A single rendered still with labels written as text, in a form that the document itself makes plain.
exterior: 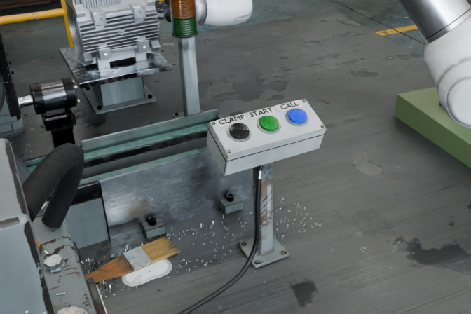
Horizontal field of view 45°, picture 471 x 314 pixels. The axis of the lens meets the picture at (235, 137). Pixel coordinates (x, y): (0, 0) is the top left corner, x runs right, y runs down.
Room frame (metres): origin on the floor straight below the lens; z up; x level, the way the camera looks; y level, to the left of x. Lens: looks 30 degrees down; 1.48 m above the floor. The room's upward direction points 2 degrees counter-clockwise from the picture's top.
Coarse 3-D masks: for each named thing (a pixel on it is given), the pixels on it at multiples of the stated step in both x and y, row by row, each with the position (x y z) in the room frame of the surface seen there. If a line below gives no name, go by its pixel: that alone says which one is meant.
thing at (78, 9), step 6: (144, 0) 1.42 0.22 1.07; (150, 0) 1.40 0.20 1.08; (78, 6) 1.34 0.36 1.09; (78, 12) 1.33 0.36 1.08; (84, 12) 1.33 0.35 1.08; (72, 42) 1.45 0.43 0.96; (156, 42) 1.41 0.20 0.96; (150, 48) 1.42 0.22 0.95; (156, 48) 1.41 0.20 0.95; (84, 54) 1.34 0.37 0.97; (90, 54) 1.34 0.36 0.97; (84, 60) 1.32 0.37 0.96; (90, 60) 1.33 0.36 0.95
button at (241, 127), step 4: (236, 124) 0.74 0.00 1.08; (240, 124) 0.74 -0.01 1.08; (244, 124) 0.74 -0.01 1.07; (232, 128) 0.73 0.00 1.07; (236, 128) 0.73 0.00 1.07; (240, 128) 0.73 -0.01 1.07; (244, 128) 0.73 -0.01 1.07; (248, 128) 0.73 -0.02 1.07; (232, 132) 0.72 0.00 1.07; (236, 132) 0.72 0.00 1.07; (240, 132) 0.72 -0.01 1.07; (244, 132) 0.72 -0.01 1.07; (248, 132) 0.73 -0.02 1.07; (232, 136) 0.72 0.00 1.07; (236, 136) 0.72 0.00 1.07; (240, 136) 0.72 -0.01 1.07; (244, 136) 0.72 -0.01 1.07
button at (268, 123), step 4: (264, 116) 0.76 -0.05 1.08; (268, 116) 0.76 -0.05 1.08; (272, 116) 0.76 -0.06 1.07; (260, 120) 0.75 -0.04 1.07; (264, 120) 0.75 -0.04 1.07; (268, 120) 0.75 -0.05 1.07; (272, 120) 0.75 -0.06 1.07; (276, 120) 0.76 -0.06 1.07; (260, 124) 0.75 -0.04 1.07; (264, 124) 0.74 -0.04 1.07; (268, 124) 0.75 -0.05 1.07; (272, 124) 0.75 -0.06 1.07; (276, 124) 0.75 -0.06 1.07; (264, 128) 0.74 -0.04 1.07; (268, 128) 0.74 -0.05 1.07; (272, 128) 0.74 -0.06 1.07; (276, 128) 0.74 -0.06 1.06
